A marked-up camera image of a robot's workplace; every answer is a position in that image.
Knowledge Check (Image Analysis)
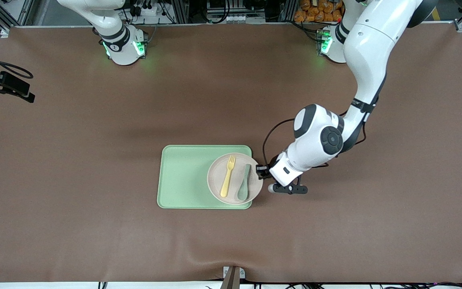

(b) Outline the teal plastic spoon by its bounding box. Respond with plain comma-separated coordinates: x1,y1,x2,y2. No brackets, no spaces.
237,163,251,201

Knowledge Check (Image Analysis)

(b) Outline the yellow plastic fork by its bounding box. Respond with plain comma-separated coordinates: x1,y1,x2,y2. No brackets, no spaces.
220,155,236,198

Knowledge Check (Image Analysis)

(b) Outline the beige round plate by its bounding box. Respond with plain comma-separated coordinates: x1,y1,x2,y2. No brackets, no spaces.
207,153,264,205

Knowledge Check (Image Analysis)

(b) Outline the light green rectangular tray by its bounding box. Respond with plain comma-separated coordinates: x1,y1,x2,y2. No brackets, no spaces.
157,145,253,210

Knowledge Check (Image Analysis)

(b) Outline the brown table mat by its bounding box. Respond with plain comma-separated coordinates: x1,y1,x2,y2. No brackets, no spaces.
0,23,462,283

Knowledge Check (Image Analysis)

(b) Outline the metal table clamp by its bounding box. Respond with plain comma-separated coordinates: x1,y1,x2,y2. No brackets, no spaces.
220,266,246,289

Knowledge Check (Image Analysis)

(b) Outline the white power strip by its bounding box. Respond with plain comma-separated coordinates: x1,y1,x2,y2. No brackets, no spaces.
132,3,160,17

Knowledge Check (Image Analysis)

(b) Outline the bag of orange items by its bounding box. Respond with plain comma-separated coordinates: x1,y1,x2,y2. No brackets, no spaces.
294,0,346,23

